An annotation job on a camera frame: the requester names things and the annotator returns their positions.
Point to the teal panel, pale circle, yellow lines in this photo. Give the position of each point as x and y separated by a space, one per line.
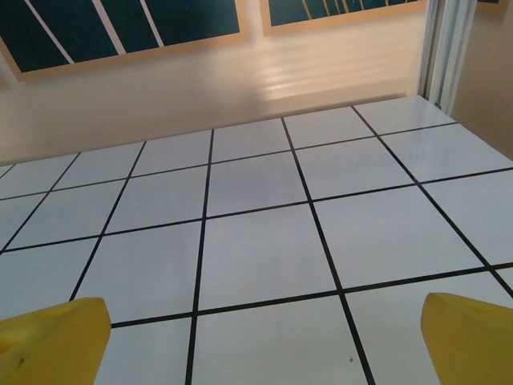
288 10

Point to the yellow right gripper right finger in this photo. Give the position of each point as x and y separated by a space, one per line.
473 349

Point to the aluminium corner post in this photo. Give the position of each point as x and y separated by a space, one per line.
441 52

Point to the teal panel with pink flowers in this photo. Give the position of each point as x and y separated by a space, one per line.
80 24

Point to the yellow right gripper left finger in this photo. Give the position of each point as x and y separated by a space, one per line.
52 345

